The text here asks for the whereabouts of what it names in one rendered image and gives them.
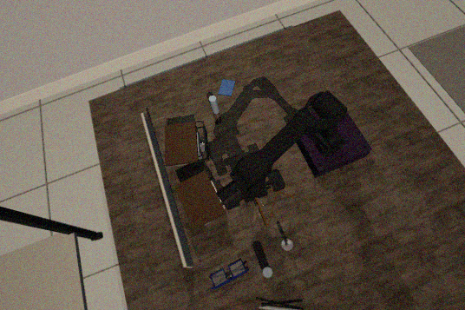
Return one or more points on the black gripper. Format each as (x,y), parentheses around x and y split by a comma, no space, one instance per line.
(275,181)

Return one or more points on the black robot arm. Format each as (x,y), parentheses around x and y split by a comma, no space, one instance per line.
(249,174)

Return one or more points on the blue flat rectangular block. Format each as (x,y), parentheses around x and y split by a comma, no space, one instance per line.
(226,87)

